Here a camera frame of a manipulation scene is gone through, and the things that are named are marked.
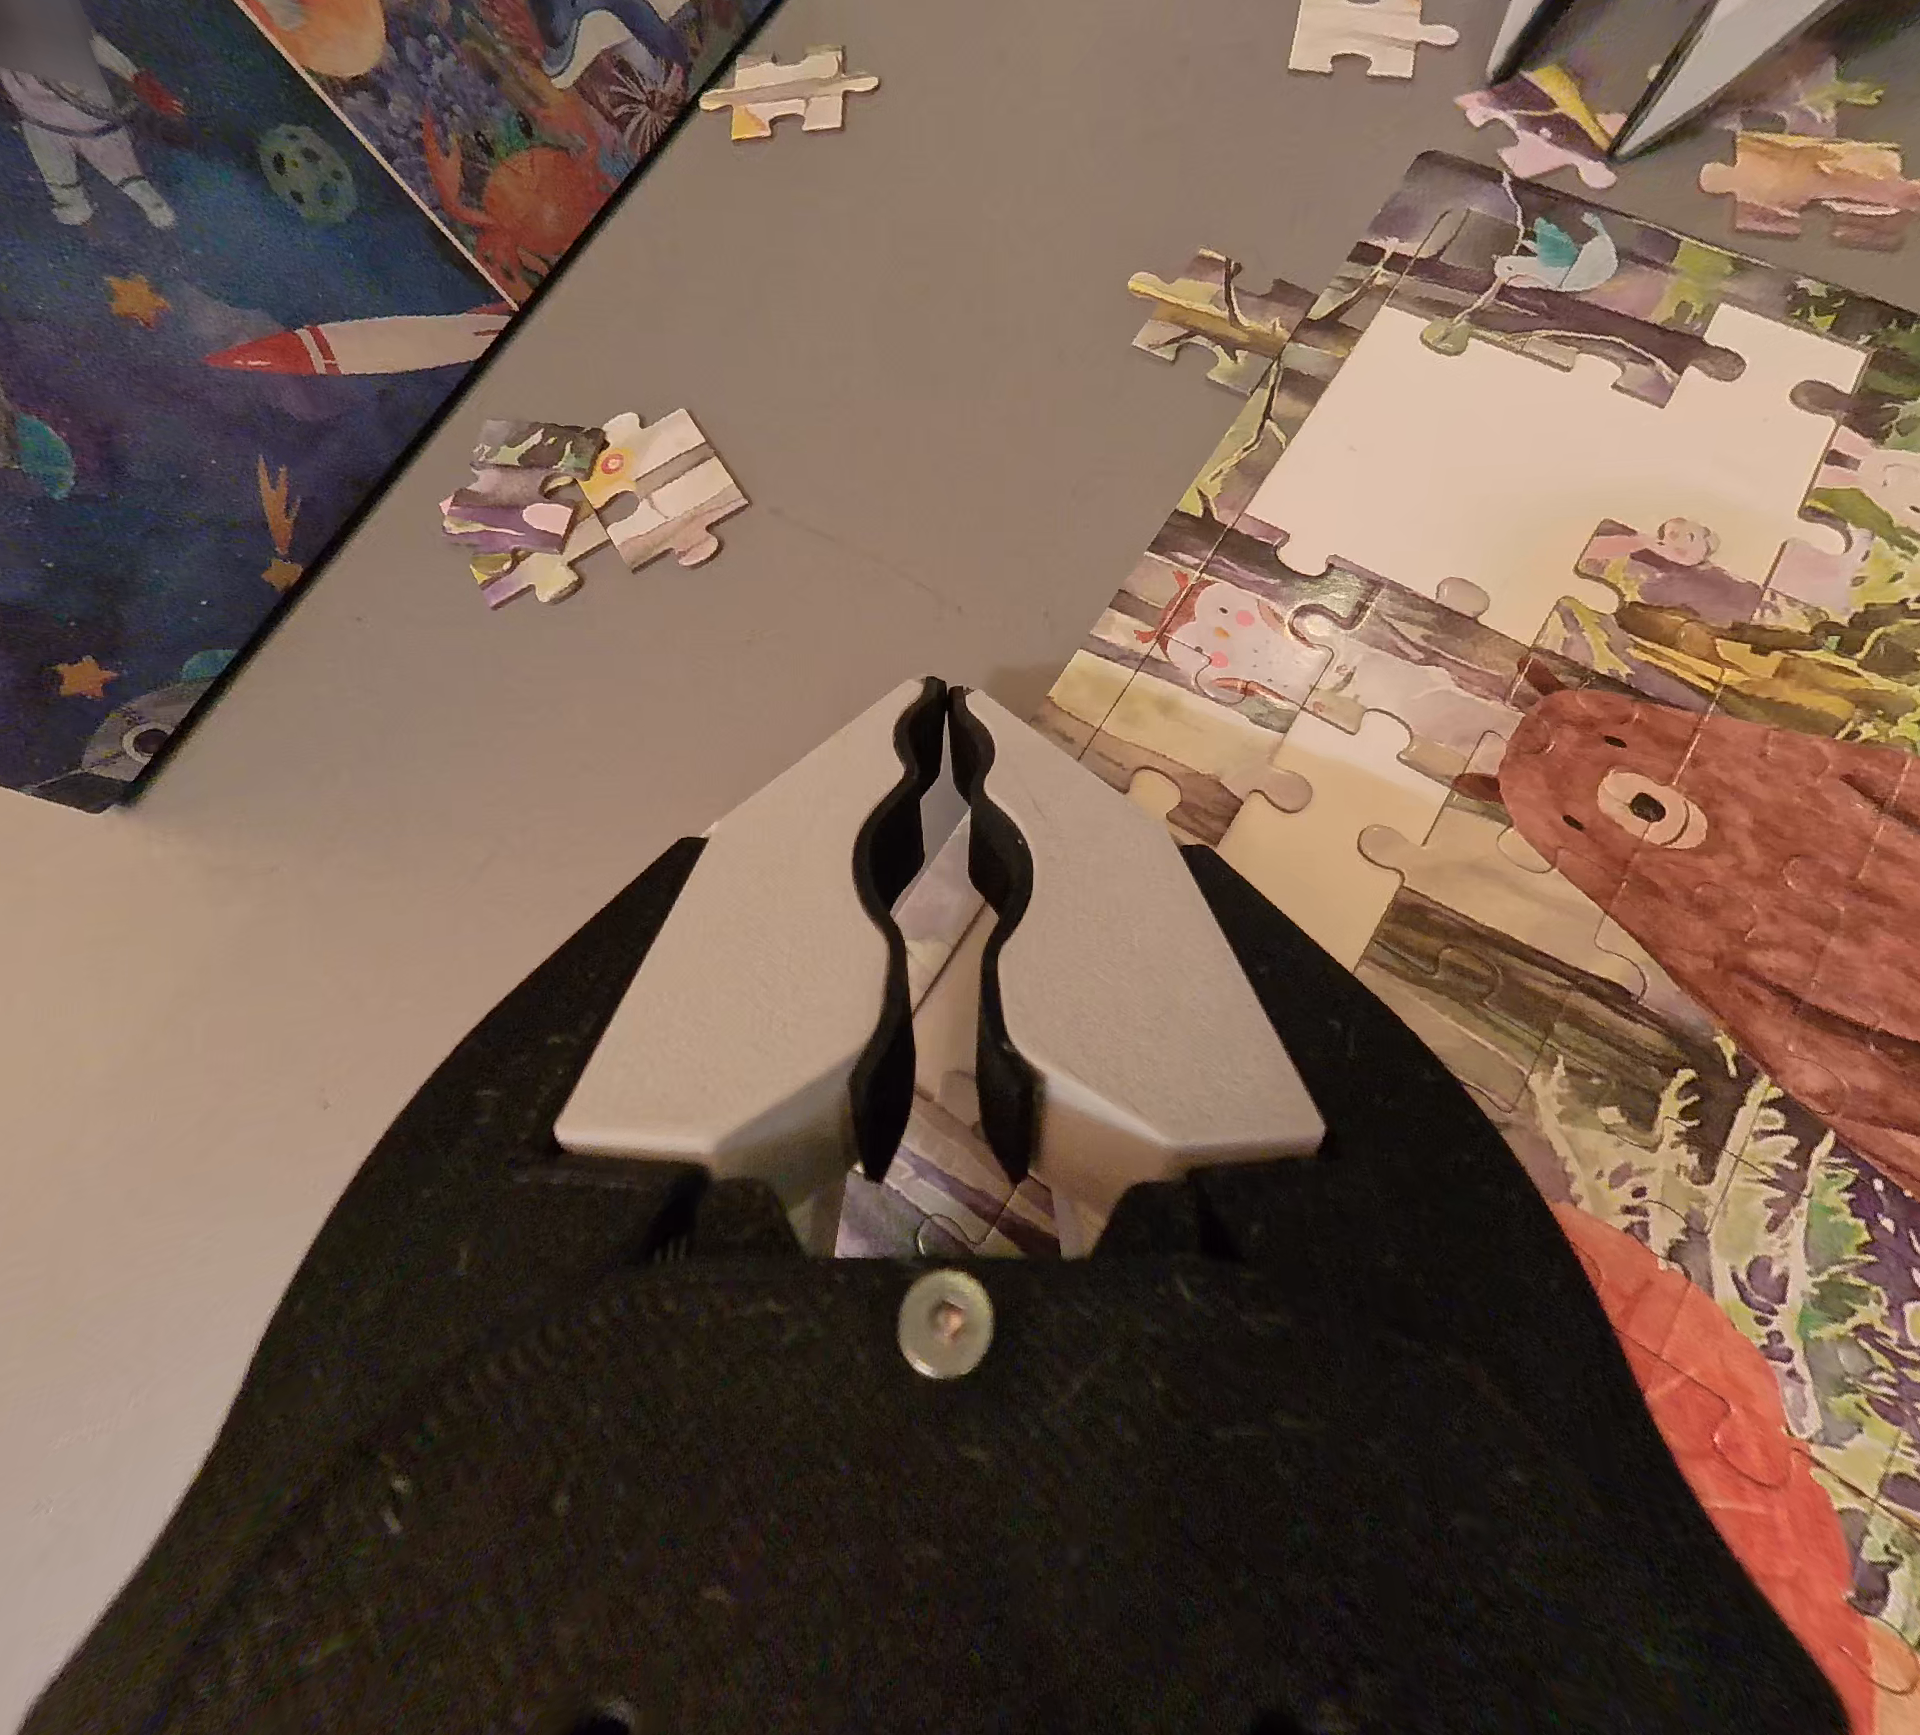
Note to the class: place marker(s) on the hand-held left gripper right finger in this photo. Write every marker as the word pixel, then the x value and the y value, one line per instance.
pixel 1141 1016

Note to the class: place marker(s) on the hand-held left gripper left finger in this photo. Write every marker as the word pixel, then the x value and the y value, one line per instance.
pixel 735 1000

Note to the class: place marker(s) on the purple yellow jigsaw piece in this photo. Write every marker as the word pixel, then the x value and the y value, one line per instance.
pixel 1553 127

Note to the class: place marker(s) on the partly assembled jigsaw puzzle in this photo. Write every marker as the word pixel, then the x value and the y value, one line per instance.
pixel 1500 445

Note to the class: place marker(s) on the orange purple jigsaw piece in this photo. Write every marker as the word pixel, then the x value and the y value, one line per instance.
pixel 1801 183

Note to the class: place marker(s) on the green grey jigsaw piece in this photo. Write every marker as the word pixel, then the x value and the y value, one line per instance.
pixel 1215 325

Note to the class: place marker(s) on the dark green purple jigsaw piece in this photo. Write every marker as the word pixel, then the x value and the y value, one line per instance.
pixel 541 461

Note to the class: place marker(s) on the illustrated puzzle box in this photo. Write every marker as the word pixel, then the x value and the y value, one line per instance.
pixel 225 415

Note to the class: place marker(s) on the white yellow jigsaw piece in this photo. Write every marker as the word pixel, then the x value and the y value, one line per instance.
pixel 788 93

